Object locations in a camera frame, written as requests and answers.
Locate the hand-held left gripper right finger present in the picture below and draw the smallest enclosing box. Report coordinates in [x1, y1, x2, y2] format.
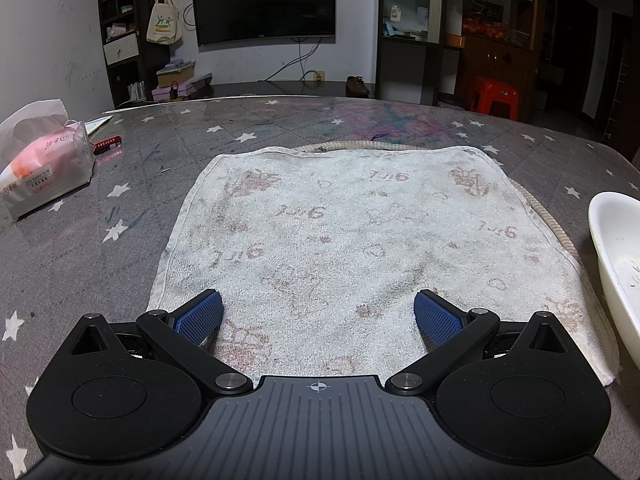
[385, 288, 571, 397]

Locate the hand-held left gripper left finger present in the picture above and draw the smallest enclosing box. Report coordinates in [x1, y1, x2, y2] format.
[70, 289, 253, 397]

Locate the white bowl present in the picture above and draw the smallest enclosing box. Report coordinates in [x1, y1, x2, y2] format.
[588, 192, 640, 333]

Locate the white printed towel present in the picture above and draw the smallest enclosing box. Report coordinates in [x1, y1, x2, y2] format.
[147, 145, 621, 387]

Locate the grey star-print table cover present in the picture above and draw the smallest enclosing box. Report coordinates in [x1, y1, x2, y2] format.
[0, 95, 640, 480]

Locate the tissue pack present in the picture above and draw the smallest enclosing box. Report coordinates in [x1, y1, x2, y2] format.
[0, 99, 96, 221]

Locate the white paper sheet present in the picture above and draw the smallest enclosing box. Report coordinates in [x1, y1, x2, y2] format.
[82, 116, 115, 137]

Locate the red plastic stool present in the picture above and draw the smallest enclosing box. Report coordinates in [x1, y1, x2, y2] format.
[467, 76, 521, 121]

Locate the stack of pink boxes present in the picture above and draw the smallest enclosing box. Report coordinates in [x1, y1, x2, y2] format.
[151, 60, 213, 102]

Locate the dark television stand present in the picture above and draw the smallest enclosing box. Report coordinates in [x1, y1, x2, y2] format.
[115, 80, 381, 108]

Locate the brown wooden cabinet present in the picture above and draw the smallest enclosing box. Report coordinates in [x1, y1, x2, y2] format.
[442, 0, 546, 111]

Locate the dark bookshelf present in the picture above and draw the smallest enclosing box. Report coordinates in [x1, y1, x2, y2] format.
[96, 0, 171, 108]

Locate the canvas tote bag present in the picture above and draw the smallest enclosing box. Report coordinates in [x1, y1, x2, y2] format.
[146, 0, 183, 46]

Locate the glass display cabinet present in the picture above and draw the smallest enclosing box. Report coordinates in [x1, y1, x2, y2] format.
[375, 0, 446, 103]

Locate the black television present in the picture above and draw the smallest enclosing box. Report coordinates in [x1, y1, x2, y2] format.
[191, 0, 336, 48]

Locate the woven rope trivet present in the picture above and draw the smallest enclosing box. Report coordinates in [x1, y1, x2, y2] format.
[290, 141, 583, 266]

